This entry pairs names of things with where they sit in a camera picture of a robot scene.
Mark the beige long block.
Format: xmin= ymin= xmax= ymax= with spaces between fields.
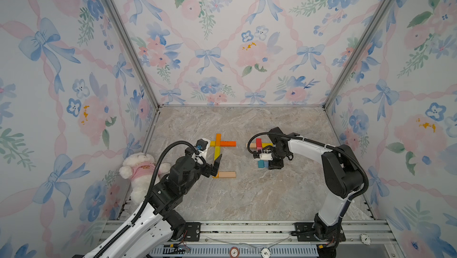
xmin=217 ymin=171 xmax=236 ymax=178

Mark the lime yellow long block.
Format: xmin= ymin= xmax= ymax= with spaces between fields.
xmin=214 ymin=146 xmax=221 ymax=160

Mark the red-orange long block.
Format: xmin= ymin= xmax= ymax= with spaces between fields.
xmin=220 ymin=141 xmax=236 ymax=147

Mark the red long block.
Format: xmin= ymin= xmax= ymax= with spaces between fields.
xmin=256 ymin=138 xmax=263 ymax=150

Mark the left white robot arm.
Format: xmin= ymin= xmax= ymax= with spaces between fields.
xmin=85 ymin=138 xmax=221 ymax=258

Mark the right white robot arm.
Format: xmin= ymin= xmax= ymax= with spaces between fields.
xmin=247 ymin=127 xmax=369 ymax=247

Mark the amber orange long block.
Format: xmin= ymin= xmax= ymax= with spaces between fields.
xmin=215 ymin=134 xmax=221 ymax=147

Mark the white plush toy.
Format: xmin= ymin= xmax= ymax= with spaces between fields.
xmin=119 ymin=153 xmax=156 ymax=206

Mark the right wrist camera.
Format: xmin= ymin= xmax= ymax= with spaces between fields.
xmin=253 ymin=152 xmax=273 ymax=161

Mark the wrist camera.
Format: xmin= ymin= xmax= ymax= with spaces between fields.
xmin=193 ymin=138 xmax=211 ymax=165
xmin=253 ymin=152 xmax=273 ymax=161

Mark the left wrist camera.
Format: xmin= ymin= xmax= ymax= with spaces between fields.
xmin=193 ymin=138 xmax=211 ymax=165

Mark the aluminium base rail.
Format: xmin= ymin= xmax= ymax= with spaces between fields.
xmin=86 ymin=221 xmax=405 ymax=258

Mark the aluminium corner post right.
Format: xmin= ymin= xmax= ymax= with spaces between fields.
xmin=323 ymin=0 xmax=395 ymax=111

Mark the aluminium corner post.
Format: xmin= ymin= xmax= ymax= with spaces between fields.
xmin=323 ymin=0 xmax=395 ymax=111
xmin=101 ymin=0 xmax=159 ymax=111

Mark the aluminium corner post left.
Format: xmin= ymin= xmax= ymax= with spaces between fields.
xmin=101 ymin=0 xmax=159 ymax=111

